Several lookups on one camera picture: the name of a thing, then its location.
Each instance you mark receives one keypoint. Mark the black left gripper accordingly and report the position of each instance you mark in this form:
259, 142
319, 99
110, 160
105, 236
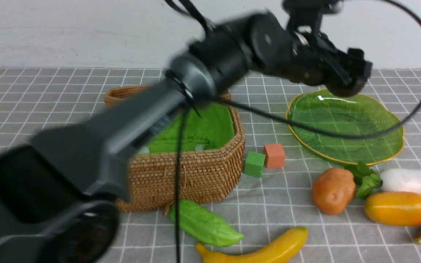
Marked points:
312, 59

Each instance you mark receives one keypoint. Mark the orange yellow toy mango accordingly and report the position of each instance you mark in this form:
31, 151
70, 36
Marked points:
394, 208

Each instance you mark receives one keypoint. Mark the yellow toy banana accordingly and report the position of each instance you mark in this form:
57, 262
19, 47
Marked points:
281, 250

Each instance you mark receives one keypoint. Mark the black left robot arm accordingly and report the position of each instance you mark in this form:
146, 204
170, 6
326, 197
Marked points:
58, 191

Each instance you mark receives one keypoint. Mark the green glass leaf plate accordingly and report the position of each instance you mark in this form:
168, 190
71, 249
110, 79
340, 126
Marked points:
357, 115

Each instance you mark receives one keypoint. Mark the orange foam cube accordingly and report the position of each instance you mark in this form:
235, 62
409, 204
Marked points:
275, 155

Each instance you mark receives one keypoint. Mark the green foam cube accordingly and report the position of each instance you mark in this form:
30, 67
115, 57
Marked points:
254, 164

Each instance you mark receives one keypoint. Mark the woven wicker basket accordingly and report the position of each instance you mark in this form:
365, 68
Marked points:
211, 161

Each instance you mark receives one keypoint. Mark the grey checkered tablecloth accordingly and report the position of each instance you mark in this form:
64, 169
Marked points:
261, 208

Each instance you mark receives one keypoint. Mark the brown toy potato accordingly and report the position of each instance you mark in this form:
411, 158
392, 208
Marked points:
333, 190

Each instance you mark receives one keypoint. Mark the white toy radish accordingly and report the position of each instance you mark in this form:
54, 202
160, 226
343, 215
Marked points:
395, 180

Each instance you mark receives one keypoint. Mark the woven wicker basket lid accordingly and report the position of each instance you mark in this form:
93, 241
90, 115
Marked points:
122, 93

